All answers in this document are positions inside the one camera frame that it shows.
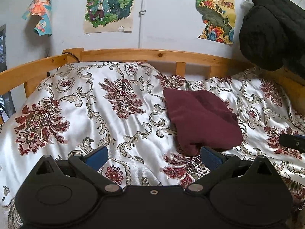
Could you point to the maroon sweater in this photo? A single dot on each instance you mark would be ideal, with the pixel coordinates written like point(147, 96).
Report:
point(202, 119)

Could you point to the dark mesh object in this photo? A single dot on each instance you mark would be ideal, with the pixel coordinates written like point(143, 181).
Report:
point(6, 105)

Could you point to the white floral satin blanket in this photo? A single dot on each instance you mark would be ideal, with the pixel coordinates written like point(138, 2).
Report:
point(95, 124)

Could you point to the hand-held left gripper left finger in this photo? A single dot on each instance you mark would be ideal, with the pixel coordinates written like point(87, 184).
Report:
point(97, 158)

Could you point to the dark window grille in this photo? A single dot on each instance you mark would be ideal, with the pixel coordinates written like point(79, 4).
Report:
point(2, 47)

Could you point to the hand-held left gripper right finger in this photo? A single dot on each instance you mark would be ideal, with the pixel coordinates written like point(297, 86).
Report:
point(211, 159)

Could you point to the blond cartoon figure wall poster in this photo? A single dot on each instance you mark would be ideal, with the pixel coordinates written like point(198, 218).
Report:
point(109, 7)

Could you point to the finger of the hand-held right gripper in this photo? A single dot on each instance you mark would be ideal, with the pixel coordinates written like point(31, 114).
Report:
point(292, 143)

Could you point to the colourful landscape wall poster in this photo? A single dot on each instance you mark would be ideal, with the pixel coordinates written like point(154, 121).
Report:
point(214, 12)

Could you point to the white wall pipe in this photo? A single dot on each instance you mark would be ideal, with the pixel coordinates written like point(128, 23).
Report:
point(142, 16)

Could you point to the curled orange-haired figure wall poster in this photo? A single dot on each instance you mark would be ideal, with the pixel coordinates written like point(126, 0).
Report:
point(39, 12)

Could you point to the black quilted jacket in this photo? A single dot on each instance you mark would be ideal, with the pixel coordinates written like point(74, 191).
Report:
point(269, 28)

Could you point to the wooden bed frame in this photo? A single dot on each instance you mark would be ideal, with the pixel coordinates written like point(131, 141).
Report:
point(143, 53)

